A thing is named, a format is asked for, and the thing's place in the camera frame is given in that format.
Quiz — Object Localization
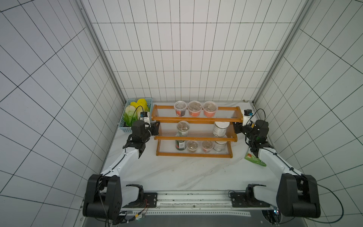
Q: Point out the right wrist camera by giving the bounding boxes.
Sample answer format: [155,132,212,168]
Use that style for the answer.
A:
[243,109,253,126]

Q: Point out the white can bottom shelf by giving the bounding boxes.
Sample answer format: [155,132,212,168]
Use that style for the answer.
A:
[213,141,227,152]

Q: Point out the blue plastic basket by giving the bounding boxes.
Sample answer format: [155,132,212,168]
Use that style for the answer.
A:
[119,98,153,132]

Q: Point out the seed jar red label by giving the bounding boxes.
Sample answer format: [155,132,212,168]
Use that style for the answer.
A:
[188,101,202,117]
[203,101,218,117]

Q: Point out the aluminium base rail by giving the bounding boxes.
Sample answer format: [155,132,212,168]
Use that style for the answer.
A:
[82,190,308,218]

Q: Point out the seed jar dark label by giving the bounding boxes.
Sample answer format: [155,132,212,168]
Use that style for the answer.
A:
[174,101,187,117]

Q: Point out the green napa cabbage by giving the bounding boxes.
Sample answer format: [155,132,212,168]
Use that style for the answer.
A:
[123,105,138,127]

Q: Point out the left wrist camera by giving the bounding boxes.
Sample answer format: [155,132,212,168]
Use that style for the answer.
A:
[139,112,151,124]

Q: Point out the small jar yellow label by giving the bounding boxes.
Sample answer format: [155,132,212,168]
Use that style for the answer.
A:
[186,141,199,153]

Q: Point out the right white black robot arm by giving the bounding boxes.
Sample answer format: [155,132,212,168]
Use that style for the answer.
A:
[233,120,321,218]

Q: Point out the dark green bottle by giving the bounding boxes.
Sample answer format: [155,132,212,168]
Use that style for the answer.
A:
[175,132,186,150]

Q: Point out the green snack packet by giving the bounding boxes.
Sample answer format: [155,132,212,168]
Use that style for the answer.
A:
[244,151,267,167]

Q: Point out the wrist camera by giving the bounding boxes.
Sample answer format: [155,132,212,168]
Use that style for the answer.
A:
[139,112,151,124]
[243,109,253,126]

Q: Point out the large white-lid can middle shelf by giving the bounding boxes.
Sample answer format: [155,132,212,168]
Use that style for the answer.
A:
[213,122,230,137]

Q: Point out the small jar pink label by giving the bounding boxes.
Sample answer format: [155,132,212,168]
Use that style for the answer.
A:
[201,141,214,153]

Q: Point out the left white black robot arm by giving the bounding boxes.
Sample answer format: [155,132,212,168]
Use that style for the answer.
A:
[82,120,160,221]

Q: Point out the wooden three-tier shelf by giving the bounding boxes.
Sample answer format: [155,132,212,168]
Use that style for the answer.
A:
[152,105,243,159]

